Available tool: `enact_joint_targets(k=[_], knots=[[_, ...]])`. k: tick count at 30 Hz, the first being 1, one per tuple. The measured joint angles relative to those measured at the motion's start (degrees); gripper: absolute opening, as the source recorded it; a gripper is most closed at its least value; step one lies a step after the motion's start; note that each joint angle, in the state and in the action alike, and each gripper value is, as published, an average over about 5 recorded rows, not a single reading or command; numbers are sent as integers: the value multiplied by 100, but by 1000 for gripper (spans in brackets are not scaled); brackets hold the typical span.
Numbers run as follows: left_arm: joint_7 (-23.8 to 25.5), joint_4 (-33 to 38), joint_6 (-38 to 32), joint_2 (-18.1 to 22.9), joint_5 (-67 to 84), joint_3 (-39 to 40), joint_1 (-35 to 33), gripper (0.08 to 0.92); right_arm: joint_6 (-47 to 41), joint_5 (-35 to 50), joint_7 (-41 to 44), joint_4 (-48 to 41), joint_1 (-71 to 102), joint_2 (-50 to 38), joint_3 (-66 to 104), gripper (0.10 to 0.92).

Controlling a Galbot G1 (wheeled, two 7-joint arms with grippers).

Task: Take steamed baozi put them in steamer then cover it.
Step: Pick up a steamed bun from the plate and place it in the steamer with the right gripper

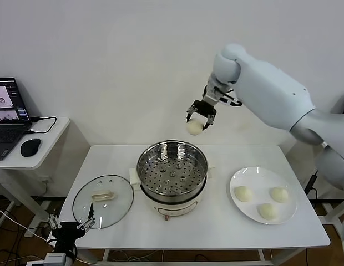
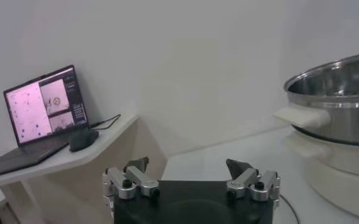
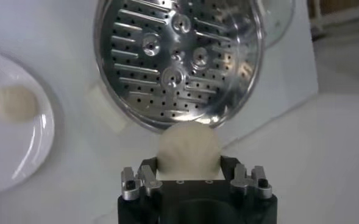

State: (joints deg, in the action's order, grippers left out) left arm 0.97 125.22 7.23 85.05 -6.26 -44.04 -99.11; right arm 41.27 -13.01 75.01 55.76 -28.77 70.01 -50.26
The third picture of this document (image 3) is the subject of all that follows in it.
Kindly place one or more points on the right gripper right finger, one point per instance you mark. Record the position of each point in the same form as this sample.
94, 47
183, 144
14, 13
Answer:
240, 179

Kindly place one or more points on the white round plate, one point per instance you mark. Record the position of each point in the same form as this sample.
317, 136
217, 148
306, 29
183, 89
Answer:
17, 152

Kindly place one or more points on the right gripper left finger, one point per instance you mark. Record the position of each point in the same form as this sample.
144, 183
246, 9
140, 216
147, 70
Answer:
147, 179

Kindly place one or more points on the white steamed baozi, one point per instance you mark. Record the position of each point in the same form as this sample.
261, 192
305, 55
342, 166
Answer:
188, 149
14, 103

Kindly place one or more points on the stainless steel steamer pot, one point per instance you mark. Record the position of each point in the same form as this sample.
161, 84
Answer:
179, 61

